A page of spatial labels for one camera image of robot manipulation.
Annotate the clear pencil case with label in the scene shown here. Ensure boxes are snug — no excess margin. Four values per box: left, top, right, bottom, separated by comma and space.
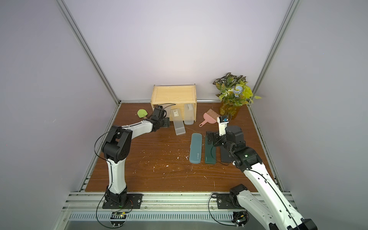
170, 108, 186, 136

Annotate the dark green pencil case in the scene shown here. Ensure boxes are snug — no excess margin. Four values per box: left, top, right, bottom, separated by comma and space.
205, 136, 216, 164

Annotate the clear rounded pencil case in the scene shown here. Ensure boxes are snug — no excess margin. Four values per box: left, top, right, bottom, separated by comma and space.
184, 103, 194, 125

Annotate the light teal pencil case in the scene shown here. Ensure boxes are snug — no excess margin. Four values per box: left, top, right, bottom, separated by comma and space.
189, 133, 202, 164

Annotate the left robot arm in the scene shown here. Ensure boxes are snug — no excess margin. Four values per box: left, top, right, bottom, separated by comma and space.
101, 105, 169, 209

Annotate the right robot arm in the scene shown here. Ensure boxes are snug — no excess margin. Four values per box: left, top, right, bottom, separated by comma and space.
206, 126, 317, 230

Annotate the wooden two-tier shelf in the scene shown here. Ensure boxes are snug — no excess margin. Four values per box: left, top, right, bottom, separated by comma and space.
150, 84, 197, 121

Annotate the potted plant in vase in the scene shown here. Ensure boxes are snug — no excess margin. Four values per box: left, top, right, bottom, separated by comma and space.
213, 72, 261, 119

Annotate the right controller board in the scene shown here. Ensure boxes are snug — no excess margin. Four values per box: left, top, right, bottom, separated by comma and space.
232, 210, 249, 228

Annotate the controller board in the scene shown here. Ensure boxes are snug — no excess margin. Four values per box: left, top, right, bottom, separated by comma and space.
110, 211, 127, 228
232, 210, 249, 228

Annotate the left controller board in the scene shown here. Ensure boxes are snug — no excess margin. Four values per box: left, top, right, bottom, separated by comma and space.
110, 211, 127, 228

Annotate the green trowel wooden handle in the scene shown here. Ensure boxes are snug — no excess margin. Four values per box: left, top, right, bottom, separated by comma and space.
137, 109, 148, 119

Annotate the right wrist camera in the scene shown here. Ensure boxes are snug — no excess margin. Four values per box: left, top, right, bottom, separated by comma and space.
217, 115, 229, 136

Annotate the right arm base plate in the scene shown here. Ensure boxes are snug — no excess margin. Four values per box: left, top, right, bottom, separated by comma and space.
213, 193, 239, 209

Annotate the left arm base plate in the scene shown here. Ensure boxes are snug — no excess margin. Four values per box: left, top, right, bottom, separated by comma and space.
102, 193, 143, 209

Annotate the aluminium front rail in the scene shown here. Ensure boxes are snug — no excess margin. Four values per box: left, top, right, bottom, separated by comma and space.
62, 192, 219, 211

